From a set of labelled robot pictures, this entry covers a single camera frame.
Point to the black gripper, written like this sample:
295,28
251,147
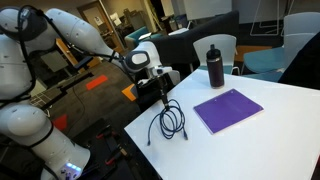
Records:
162,85

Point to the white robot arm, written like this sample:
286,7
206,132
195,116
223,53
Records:
20,123

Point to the black sofa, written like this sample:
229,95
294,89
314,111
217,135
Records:
180,46

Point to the dark purple water bottle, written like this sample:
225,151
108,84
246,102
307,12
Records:
215,70

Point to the purple notebook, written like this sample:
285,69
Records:
226,110

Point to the teal armchair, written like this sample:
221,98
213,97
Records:
133,38

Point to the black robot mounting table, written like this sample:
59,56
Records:
100,160

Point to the white whiteboard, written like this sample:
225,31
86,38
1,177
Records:
206,8

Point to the wooden door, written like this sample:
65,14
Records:
88,13

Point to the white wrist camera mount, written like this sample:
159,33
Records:
163,70

